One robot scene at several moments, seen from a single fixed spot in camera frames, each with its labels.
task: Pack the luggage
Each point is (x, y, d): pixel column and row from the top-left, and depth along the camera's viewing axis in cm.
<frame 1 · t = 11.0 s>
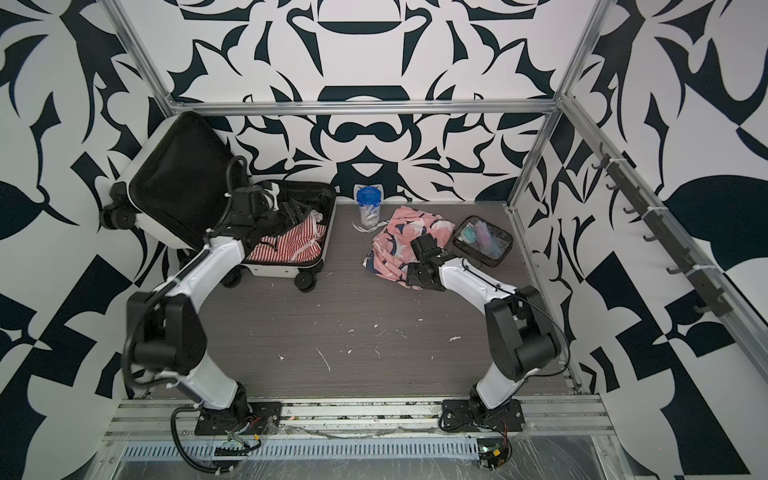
left hand: (304, 205, 86), fingers open
right hand: (420, 275, 92), fingers open
white suitcase black lining: (181, 184, 85), point 31 cm above the table
clear bottle blue cap: (368, 200, 105), point 15 cm above the table
pink patterned shorts: (391, 253, 105), point 3 cm above the table
red white striped cloth: (300, 247, 103), point 6 cm above the table
clear toiletry pouch: (481, 240, 109), point 3 cm above the table

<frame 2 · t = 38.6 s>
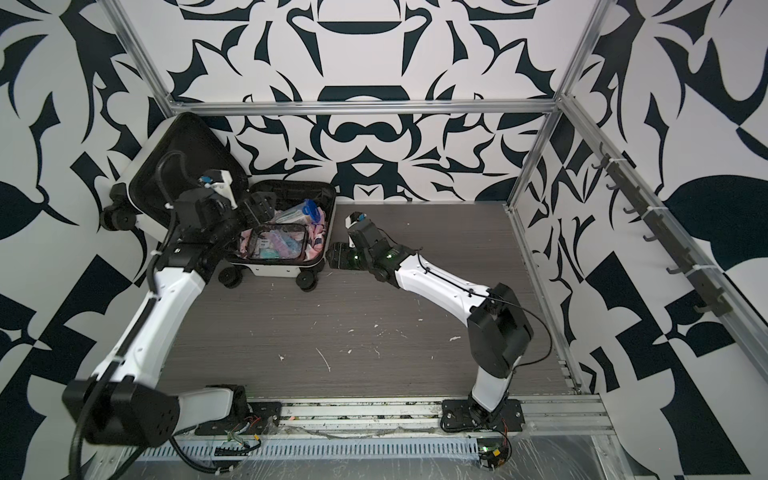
left hand: (258, 193, 74), fingers open
right hand: (333, 253, 81), fingers open
clear bottle blue cap: (300, 211, 105), point 12 cm above the table
pink patterned shorts: (316, 238, 101), point 10 cm above the table
clear toiletry pouch: (278, 242, 101), point 9 cm above the table
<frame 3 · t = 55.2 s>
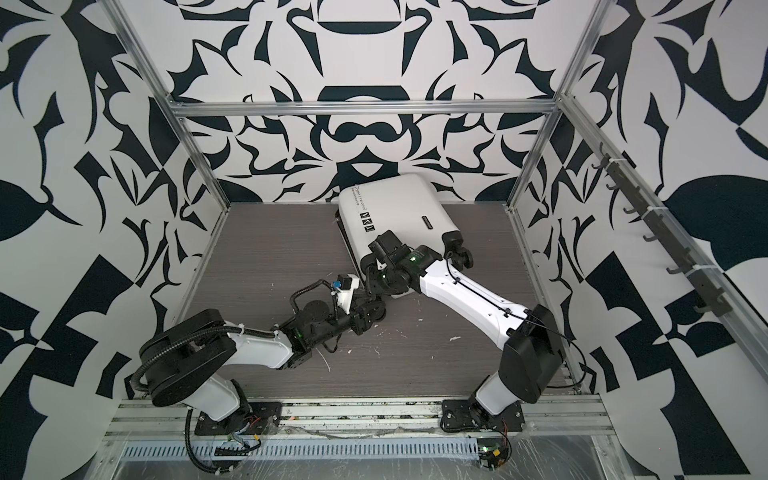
left hand: (381, 296, 79), fingers open
right hand: (371, 282, 79), fingers open
white suitcase black lining: (405, 204, 95), point 21 cm above the table
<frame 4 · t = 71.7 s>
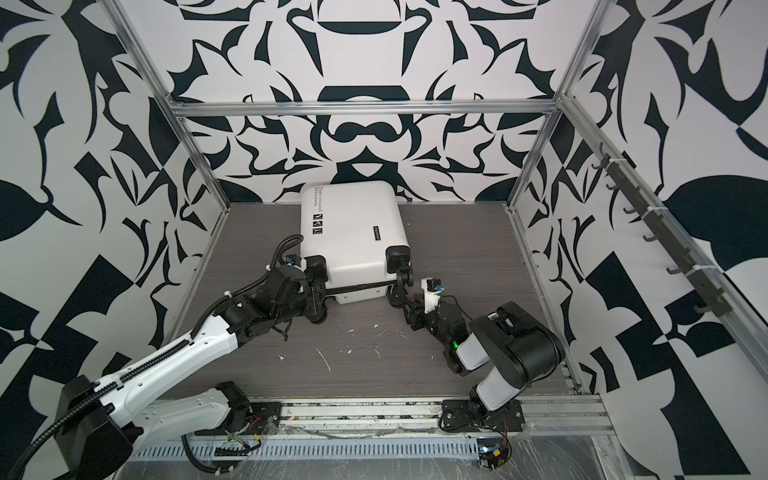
left hand: (321, 289, 79), fingers open
right hand: (409, 296, 88), fingers open
white suitcase black lining: (359, 229, 88), point 21 cm above the table
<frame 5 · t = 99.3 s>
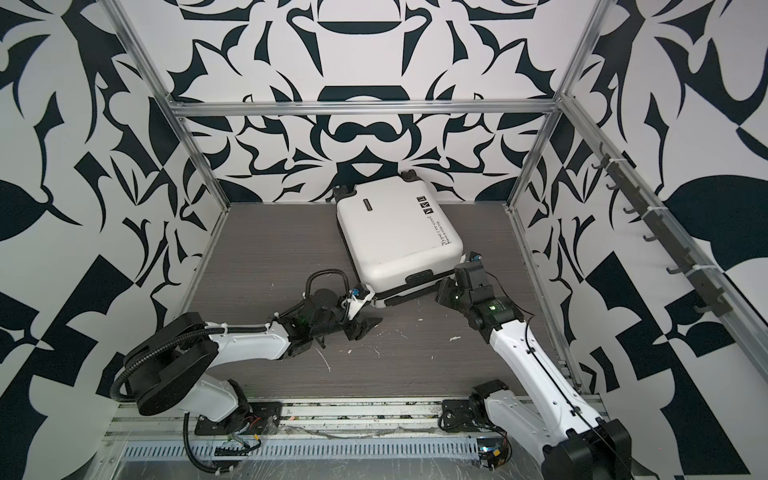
left hand: (376, 303, 83), fingers open
right hand: (445, 286, 80), fingers open
white suitcase black lining: (399, 238, 87), point 20 cm above the table
